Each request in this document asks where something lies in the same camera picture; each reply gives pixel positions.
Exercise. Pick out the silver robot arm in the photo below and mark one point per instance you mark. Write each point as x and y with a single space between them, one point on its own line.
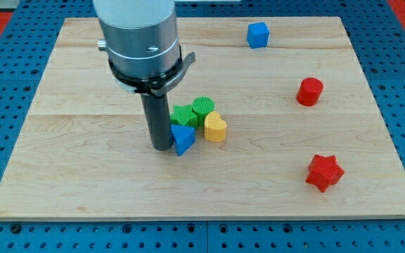
142 42

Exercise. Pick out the green star block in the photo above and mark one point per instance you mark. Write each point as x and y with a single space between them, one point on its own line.
183 115

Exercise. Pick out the red star block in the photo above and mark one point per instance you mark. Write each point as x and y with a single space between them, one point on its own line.
324 172

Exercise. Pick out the yellow heart block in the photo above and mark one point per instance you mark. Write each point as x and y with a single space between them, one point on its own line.
215 127

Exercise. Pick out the blue triangle block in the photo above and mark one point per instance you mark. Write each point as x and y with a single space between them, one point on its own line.
184 138

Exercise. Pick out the green cylinder block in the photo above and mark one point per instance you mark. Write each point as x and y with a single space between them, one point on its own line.
201 107

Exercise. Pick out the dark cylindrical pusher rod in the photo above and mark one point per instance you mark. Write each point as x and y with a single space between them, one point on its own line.
156 110

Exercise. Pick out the wooden board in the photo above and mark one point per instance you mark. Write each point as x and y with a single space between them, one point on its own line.
84 152

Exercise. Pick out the blue cube block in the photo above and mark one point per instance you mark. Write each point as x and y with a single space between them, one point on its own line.
257 35

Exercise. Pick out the red cylinder block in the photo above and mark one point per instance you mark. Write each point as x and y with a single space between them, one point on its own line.
310 91

